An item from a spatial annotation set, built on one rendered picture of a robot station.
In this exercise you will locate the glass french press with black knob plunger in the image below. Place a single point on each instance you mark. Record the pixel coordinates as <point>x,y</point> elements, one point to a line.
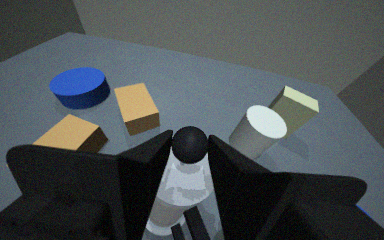
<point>186,182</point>

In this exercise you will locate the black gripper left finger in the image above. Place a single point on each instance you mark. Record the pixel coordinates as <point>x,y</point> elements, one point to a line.
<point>128,181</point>

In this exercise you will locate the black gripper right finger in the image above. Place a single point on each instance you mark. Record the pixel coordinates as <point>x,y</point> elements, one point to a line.
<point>250,198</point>

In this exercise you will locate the tan flat rectangular block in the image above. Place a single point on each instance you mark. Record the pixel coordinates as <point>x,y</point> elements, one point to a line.
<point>74,133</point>
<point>137,108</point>

